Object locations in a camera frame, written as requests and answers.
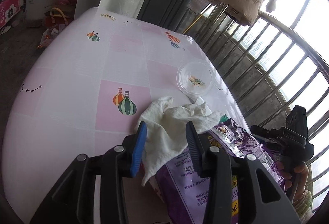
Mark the metal balcony railing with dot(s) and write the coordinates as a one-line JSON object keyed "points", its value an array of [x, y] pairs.
{"points": [[287, 29]]}

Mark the black cabinet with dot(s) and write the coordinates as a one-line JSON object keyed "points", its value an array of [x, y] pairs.
{"points": [[164, 0]]}

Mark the person's right forearm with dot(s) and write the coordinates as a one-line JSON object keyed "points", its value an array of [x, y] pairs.
{"points": [[304, 206]]}

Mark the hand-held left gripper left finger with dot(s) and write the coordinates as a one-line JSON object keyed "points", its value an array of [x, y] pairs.
{"points": [[138, 148]]}

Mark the white paper towel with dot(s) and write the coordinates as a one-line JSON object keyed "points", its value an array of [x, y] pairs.
{"points": [[167, 131]]}

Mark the person's right hand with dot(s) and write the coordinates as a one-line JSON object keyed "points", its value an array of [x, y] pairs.
{"points": [[300, 171]]}

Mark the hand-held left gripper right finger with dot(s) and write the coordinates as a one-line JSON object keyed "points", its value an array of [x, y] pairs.
{"points": [[192, 148]]}

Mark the clear round plastic lid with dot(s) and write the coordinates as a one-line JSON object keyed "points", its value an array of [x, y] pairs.
{"points": [[185, 72]]}

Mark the pink flowered box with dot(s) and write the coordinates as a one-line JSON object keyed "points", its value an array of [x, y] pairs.
{"points": [[9, 10]]}

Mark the purple snack bag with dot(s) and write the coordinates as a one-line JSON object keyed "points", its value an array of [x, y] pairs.
{"points": [[180, 183]]}

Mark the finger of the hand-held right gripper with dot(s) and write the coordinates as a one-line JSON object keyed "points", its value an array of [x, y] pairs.
{"points": [[276, 148], [267, 131]]}

